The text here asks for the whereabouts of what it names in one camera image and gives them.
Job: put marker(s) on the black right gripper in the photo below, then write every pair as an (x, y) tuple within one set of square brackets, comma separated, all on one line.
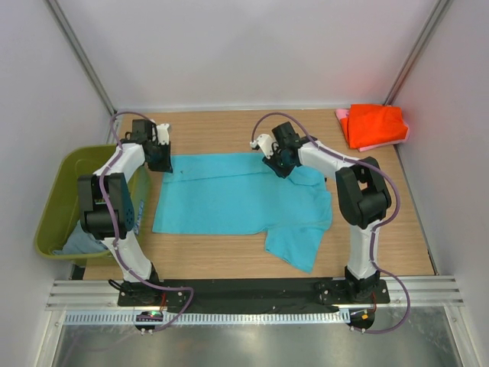
[(283, 173)]

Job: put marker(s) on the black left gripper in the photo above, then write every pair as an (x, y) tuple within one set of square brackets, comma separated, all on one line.
[(166, 166)]

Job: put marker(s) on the teal t shirt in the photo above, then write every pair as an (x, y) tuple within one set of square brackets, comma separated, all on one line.
[(237, 194)]

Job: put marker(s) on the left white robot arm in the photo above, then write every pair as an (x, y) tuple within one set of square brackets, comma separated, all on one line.
[(105, 208)]

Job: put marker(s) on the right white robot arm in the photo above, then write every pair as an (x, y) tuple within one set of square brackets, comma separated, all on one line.
[(363, 197)]

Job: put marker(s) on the folded pink t shirt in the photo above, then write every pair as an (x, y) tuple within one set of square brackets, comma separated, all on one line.
[(342, 114)]

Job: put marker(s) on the folded orange t shirt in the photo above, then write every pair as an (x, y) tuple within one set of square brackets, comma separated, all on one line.
[(376, 126)]

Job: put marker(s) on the olive green plastic bin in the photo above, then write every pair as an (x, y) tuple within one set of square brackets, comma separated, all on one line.
[(62, 210)]

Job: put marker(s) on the grey blue t shirt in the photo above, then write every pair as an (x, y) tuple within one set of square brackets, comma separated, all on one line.
[(80, 242)]

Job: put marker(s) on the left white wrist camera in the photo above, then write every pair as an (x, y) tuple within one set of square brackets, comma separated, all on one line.
[(163, 133)]

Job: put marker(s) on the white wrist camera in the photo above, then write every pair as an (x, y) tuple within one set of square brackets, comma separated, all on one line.
[(264, 143), (163, 133)]

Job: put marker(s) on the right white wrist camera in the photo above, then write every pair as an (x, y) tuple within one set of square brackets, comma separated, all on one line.
[(264, 143)]

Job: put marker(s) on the left aluminium corner post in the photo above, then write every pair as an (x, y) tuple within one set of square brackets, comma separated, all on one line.
[(79, 53)]

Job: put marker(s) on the aluminium corner post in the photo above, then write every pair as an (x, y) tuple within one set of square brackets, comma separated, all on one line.
[(437, 14), (79, 53)]

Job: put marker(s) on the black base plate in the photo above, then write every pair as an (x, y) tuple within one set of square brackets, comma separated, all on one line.
[(249, 296)]

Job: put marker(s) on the white slotted cable duct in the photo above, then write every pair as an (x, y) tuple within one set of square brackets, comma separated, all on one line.
[(151, 318)]

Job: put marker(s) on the aluminium frame rail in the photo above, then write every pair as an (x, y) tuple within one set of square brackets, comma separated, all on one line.
[(417, 291)]

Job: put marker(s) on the right aluminium corner post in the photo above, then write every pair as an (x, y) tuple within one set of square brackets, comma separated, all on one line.
[(437, 14)]

